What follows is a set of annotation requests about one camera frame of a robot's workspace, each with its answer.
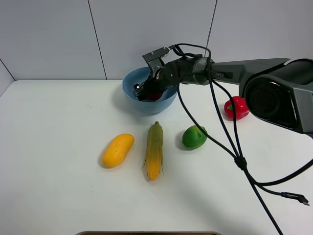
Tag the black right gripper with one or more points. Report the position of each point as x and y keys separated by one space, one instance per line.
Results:
x=159 y=80

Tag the red apple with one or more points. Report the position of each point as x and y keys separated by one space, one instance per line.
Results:
x=154 y=97

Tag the yellow mango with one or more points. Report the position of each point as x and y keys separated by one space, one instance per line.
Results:
x=117 y=150

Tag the green lime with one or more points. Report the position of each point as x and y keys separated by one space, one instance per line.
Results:
x=193 y=138

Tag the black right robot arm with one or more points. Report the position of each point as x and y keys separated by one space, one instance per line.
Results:
x=278 y=91

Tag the blue plastic bowl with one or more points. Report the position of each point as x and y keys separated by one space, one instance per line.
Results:
x=146 y=106

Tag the corn cob with husk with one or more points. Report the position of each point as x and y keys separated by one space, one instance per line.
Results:
x=153 y=159

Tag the red bell pepper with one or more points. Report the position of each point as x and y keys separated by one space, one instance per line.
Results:
x=240 y=108

